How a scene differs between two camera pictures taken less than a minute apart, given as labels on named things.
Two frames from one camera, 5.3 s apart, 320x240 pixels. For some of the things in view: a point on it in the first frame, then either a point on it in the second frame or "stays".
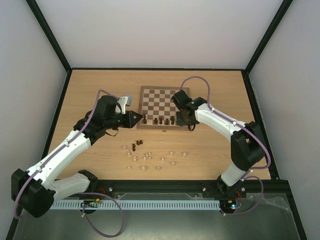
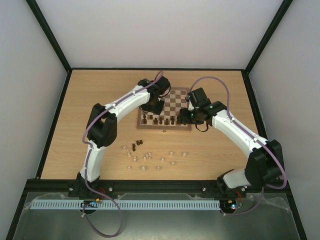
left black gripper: x=131 y=122 -> x=157 y=111
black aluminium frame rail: x=284 y=184 stays
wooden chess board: x=158 y=110 stays
